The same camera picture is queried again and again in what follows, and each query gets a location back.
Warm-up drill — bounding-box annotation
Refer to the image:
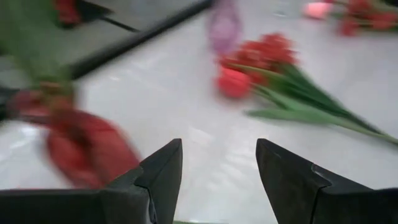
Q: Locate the purple glass vase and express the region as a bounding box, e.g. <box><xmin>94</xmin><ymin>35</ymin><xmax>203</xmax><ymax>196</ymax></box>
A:
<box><xmin>208</xmin><ymin>0</ymin><xmax>243</xmax><ymax>55</ymax></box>

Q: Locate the red glass vase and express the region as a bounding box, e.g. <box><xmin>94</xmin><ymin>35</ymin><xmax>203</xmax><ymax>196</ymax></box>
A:
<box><xmin>6</xmin><ymin>82</ymin><xmax>141</xmax><ymax>190</ymax></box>

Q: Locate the red blossom sprig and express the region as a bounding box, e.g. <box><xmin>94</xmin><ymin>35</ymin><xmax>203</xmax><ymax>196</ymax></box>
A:
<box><xmin>329</xmin><ymin>0</ymin><xmax>398</xmax><ymax>37</ymax></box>
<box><xmin>217</xmin><ymin>32</ymin><xmax>385</xmax><ymax>134</ymax></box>

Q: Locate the red artificial tulip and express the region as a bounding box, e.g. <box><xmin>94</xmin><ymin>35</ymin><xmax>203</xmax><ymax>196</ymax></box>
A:
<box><xmin>215</xmin><ymin>67</ymin><xmax>398</xmax><ymax>146</ymax></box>

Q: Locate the black table frame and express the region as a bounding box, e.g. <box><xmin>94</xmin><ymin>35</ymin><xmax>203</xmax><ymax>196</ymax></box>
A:
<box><xmin>70</xmin><ymin>0</ymin><xmax>216</xmax><ymax>80</ymax></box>

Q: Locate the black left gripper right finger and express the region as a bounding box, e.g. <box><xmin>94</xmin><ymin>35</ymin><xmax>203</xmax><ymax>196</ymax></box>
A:
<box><xmin>255</xmin><ymin>138</ymin><xmax>398</xmax><ymax>224</ymax></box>

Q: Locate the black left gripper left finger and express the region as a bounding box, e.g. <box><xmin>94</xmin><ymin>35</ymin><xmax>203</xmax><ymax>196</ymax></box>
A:
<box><xmin>0</xmin><ymin>138</ymin><xmax>183</xmax><ymax>224</ymax></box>

